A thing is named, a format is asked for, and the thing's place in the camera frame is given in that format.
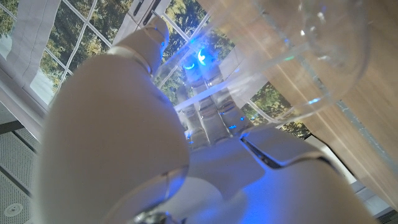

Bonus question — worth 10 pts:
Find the clear spray bottle black nozzle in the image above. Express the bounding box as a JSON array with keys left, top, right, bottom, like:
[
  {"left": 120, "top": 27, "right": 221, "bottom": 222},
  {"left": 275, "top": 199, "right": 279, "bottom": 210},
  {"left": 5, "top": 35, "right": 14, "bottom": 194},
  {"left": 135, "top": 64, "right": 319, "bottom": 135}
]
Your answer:
[{"left": 152, "top": 0, "right": 373, "bottom": 125}]

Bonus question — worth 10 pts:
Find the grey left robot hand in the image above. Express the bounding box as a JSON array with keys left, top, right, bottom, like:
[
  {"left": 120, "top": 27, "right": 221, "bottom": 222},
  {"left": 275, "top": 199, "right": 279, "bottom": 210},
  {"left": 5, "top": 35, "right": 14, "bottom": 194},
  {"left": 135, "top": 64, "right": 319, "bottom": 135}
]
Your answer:
[{"left": 37, "top": 17, "right": 379, "bottom": 224}]

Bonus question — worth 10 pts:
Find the printed window backdrop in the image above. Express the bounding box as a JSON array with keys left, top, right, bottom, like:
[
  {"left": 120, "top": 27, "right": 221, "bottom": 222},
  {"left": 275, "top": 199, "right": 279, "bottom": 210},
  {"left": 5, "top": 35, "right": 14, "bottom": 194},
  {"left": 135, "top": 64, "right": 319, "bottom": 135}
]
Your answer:
[{"left": 0, "top": 0, "right": 312, "bottom": 139}]

